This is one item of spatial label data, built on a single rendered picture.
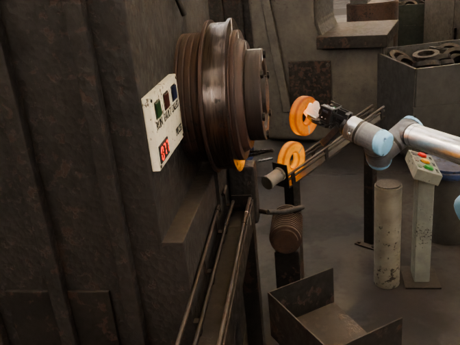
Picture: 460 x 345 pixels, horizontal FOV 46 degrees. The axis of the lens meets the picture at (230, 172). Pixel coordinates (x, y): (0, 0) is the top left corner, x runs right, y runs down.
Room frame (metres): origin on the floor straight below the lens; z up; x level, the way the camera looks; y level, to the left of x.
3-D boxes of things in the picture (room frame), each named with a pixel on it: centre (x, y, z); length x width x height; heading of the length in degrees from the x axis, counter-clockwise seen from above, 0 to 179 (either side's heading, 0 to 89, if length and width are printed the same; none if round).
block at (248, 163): (1.88, -0.04, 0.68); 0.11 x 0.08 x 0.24; 80
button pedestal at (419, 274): (2.19, -0.86, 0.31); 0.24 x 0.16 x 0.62; 170
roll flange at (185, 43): (1.66, 0.06, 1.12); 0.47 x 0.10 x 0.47; 170
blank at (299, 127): (2.05, -0.32, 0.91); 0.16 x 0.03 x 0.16; 134
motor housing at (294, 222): (1.95, -0.21, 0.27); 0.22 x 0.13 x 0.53; 170
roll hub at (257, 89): (1.63, -0.11, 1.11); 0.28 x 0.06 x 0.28; 170
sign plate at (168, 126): (1.33, 0.15, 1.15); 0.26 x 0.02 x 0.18; 170
